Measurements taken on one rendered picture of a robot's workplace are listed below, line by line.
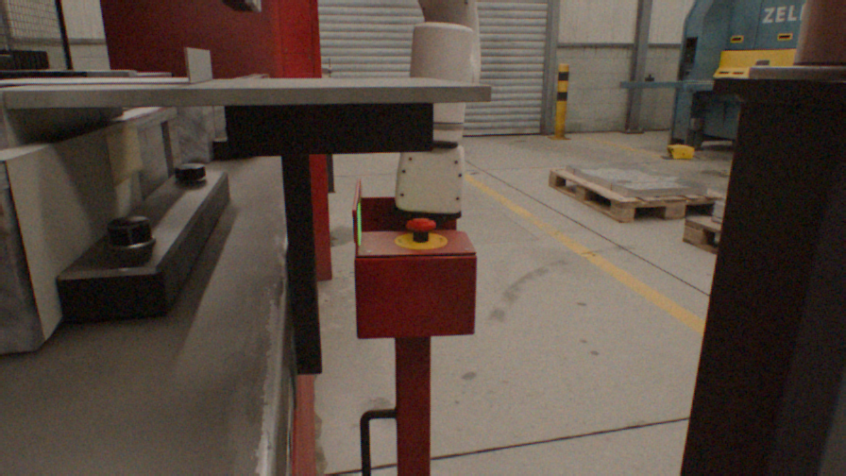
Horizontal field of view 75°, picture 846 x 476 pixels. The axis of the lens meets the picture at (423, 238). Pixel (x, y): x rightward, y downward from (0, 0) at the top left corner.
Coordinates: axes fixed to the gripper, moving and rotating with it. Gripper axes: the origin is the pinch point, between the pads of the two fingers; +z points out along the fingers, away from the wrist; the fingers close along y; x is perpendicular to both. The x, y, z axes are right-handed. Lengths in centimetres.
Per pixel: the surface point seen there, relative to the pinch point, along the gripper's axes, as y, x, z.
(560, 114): 244, 682, 20
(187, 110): -34.9, -0.4, -17.1
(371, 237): -8.2, -7.5, -2.4
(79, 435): -19, -63, -11
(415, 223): -2.5, -11.0, -5.8
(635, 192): 170, 276, 42
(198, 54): -21, -41, -25
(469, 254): 4.5, -14.8, -3.1
